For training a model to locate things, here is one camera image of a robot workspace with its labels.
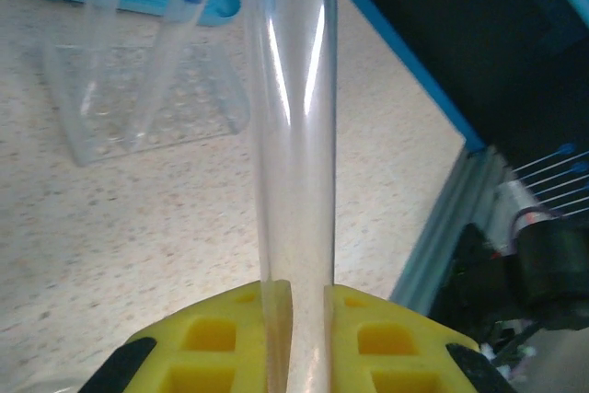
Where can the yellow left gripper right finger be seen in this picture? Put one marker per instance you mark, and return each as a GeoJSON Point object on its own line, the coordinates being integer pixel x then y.
{"type": "Point", "coordinates": [391, 347]}

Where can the clear blue-capped test tube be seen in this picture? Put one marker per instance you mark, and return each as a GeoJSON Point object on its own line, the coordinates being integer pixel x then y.
{"type": "Point", "coordinates": [103, 20]}
{"type": "Point", "coordinates": [170, 52]}
{"type": "Point", "coordinates": [294, 135]}

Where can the aluminium table side rail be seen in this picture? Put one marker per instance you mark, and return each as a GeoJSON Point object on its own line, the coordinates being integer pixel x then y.
{"type": "Point", "coordinates": [442, 236]}

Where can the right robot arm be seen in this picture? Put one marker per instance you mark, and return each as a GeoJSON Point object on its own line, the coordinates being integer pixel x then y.
{"type": "Point", "coordinates": [552, 264]}

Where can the clear plastic test tube rack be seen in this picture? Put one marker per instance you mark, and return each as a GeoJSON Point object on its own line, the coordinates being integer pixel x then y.
{"type": "Point", "coordinates": [198, 103]}

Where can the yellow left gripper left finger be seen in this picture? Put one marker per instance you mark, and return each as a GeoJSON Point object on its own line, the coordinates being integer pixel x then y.
{"type": "Point", "coordinates": [207, 342]}

